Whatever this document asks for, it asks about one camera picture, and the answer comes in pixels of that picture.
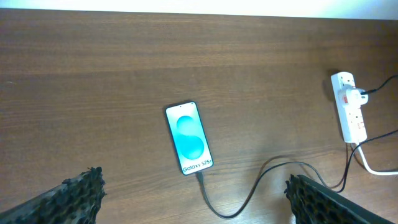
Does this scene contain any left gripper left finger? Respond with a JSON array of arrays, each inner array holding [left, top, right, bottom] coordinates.
[[1, 167, 106, 224]]

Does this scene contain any white power strip cord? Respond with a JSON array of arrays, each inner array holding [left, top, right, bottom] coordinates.
[[354, 142, 398, 176]]

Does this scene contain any white USB charger plug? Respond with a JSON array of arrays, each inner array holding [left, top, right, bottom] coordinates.
[[338, 88, 369, 108]]

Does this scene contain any white power strip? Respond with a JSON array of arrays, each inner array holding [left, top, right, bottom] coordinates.
[[331, 72, 367, 143]]

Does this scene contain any blue Galaxy smartphone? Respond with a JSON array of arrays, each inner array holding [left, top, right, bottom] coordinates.
[[165, 101, 214, 175]]

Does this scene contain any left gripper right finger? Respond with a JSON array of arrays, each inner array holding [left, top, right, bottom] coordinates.
[[284, 175, 392, 224]]

